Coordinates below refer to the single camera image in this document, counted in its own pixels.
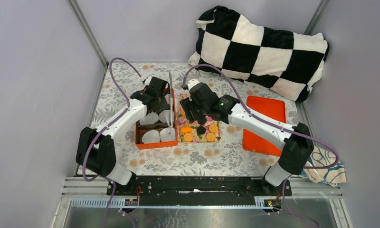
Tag orange compartment cookie box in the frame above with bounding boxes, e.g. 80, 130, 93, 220
135, 90, 178, 150

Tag floral cookie tray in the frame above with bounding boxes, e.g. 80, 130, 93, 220
178, 104, 221, 143

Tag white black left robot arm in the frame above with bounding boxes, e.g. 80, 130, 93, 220
76, 76, 173, 195

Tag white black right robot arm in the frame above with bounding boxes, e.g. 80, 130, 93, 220
180, 79, 314, 196

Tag white paper cupcake liner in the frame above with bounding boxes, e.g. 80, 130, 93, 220
139, 112, 159, 125
159, 110, 174, 125
164, 94, 171, 106
159, 127, 177, 142
141, 130, 161, 144

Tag orange fish shaped cookie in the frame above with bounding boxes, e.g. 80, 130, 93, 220
180, 126, 193, 134

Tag black sandwich cookie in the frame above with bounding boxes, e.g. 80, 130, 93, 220
197, 117, 207, 125
196, 126, 206, 135

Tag round tan biscuit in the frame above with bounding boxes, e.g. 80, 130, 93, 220
183, 132, 193, 143
180, 109, 186, 117
206, 132, 216, 142
209, 124, 219, 133

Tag orange box lid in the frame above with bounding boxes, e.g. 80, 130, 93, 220
242, 95, 286, 157

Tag black white checkered pillow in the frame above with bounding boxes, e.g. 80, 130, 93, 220
188, 6, 329, 103

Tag blue cream patterned cloth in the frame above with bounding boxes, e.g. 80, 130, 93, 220
299, 146, 347, 187

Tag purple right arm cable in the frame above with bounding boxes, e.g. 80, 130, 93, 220
181, 64, 340, 228

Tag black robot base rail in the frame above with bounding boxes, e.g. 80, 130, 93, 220
106, 176, 292, 206

